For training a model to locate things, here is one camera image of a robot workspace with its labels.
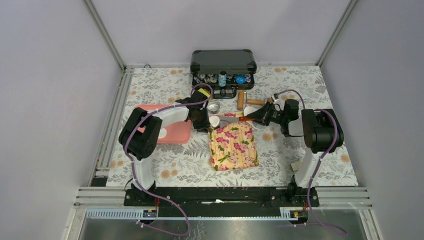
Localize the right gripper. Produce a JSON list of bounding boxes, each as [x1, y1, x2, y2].
[[246, 101, 287, 127]]

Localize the round metal cutter ring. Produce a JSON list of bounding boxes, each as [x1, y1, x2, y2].
[[207, 100, 222, 114]]

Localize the white dough ball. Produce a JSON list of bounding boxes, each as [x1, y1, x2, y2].
[[209, 115, 221, 129]]

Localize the wooden double-ended rolling pin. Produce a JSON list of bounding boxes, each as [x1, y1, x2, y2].
[[236, 91, 274, 111]]

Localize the floral yellow tray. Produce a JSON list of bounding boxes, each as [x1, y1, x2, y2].
[[209, 121, 259, 172]]

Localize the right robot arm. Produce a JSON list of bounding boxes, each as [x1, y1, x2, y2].
[[245, 99, 344, 206]]

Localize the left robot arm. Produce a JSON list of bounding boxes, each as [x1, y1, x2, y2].
[[118, 90, 211, 206]]

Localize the white dough wrapper lower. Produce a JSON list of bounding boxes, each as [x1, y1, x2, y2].
[[158, 128, 167, 139]]

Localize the orange green sticky notes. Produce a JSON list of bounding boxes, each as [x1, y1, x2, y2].
[[199, 88, 213, 99]]

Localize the pink plastic tray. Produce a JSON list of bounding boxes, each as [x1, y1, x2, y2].
[[135, 104, 192, 144]]

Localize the blue small blind button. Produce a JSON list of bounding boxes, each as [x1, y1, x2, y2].
[[235, 74, 246, 84]]

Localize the blue white chip stack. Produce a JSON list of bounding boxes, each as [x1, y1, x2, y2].
[[218, 71, 227, 88]]

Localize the black poker chip case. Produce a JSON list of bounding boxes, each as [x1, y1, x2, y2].
[[190, 49, 258, 99]]

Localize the white green eraser block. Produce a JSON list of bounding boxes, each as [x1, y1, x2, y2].
[[290, 160, 302, 172]]

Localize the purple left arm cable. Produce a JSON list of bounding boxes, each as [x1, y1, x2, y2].
[[124, 83, 215, 237]]

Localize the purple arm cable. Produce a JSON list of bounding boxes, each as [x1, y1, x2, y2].
[[274, 89, 348, 237], [124, 83, 215, 237]]

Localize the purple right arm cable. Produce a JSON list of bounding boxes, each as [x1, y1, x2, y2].
[[274, 89, 348, 237]]

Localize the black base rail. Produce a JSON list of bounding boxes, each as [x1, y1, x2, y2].
[[123, 186, 320, 218]]

